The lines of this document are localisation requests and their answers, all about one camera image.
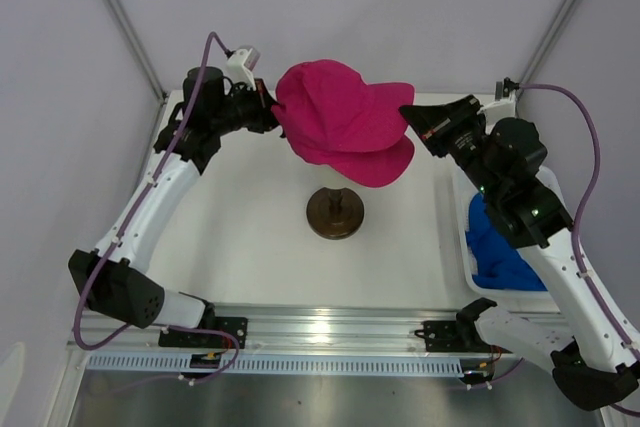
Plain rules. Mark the cream mannequin head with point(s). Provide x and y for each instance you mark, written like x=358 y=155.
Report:
x=330 y=178

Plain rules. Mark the aluminium mounting rail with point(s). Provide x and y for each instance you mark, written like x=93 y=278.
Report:
x=308 y=330

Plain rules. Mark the brown wooden round stand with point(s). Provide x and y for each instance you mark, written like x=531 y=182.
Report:
x=335 y=214

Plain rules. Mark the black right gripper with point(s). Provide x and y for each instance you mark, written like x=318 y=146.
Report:
x=432 y=122

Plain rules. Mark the aluminium frame post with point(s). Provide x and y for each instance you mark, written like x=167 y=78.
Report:
x=554 y=30
x=135 y=46

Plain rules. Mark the magenta baseball cap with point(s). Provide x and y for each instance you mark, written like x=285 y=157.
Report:
x=369 y=169

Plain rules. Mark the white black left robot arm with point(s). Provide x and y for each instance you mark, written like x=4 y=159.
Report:
x=112 y=277

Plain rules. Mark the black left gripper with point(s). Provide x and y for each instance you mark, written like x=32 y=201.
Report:
x=263 y=105

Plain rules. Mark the right aluminium frame post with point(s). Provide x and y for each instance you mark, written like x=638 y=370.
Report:
x=554 y=30

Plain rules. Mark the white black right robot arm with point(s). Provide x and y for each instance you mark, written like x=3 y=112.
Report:
x=595 y=364

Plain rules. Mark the blue cap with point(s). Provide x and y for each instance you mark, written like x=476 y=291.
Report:
x=499 y=266

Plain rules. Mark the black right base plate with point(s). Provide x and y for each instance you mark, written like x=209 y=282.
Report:
x=449 y=336

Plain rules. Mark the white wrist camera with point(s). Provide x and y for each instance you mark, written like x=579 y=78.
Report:
x=240 y=65
x=504 y=103

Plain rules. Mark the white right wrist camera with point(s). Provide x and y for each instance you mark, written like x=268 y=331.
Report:
x=504 y=103

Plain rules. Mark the white slotted cable duct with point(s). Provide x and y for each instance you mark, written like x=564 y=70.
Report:
x=186 y=363

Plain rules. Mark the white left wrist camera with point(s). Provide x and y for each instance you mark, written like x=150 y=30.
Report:
x=240 y=65

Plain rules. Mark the left aluminium frame post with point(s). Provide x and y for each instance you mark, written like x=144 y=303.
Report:
x=135 y=46

